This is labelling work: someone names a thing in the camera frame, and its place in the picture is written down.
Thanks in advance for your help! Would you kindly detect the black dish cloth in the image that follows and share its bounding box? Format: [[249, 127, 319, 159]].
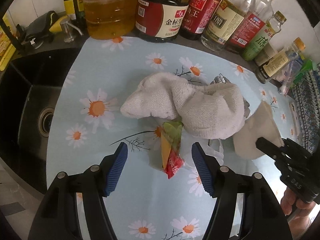
[[22, 10, 59, 49]]

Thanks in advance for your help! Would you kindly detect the blue white plastic packet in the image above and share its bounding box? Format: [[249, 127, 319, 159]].
[[276, 56, 303, 95]]

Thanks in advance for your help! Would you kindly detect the small dark sesame oil bottle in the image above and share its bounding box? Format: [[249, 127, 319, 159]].
[[255, 37, 306, 84]]

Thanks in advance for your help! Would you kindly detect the black kitchen sink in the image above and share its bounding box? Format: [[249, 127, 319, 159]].
[[1, 48, 80, 194]]

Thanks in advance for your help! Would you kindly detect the person's right hand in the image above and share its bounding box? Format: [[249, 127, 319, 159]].
[[280, 187, 316, 218]]

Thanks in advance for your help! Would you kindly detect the yellow dish soap bottle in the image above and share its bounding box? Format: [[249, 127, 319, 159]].
[[0, 11, 16, 72]]

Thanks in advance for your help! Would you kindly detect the silver foil wrapper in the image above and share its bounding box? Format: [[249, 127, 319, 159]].
[[210, 73, 251, 119]]

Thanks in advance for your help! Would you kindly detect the green carton box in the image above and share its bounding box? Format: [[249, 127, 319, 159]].
[[293, 59, 317, 85]]

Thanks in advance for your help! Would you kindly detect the white vinegar bottle yellow cap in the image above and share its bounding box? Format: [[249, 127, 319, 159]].
[[200, 0, 256, 52]]

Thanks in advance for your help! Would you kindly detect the green label pepper oil bottle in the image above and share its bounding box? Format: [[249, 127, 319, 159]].
[[241, 10, 286, 61]]

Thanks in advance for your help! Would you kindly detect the red label soy sauce bottle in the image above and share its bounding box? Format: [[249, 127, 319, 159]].
[[180, 0, 222, 40]]

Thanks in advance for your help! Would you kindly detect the large soy sauce jug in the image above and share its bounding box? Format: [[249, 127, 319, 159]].
[[135, 0, 189, 43]]

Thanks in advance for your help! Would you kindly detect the crushed white paper cup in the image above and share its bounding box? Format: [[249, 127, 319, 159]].
[[233, 100, 284, 160]]

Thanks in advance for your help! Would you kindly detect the blue patterned cloth cover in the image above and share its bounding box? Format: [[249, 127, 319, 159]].
[[292, 66, 319, 153]]

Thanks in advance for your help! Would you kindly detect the person's right forearm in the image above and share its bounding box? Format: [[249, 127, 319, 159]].
[[289, 207, 315, 234]]

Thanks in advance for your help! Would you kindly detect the yellow sponge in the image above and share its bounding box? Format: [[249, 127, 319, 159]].
[[49, 15, 68, 34]]

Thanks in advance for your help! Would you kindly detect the red yellow snack wrapper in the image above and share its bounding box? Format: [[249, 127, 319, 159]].
[[161, 121, 184, 179]]

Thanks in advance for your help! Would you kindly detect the chrome soap dispenser pump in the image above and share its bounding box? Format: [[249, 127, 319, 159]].
[[60, 16, 84, 43]]

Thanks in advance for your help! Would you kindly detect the red label clear bottle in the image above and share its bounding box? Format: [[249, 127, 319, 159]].
[[225, 0, 273, 54]]

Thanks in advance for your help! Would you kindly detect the large cooking oil jug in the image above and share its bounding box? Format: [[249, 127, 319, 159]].
[[83, 0, 138, 40]]

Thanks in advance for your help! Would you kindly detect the blue daisy tablecloth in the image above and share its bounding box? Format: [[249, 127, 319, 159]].
[[47, 37, 297, 239]]

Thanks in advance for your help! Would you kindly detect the white knitted rag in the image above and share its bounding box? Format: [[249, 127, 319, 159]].
[[120, 72, 245, 139]]

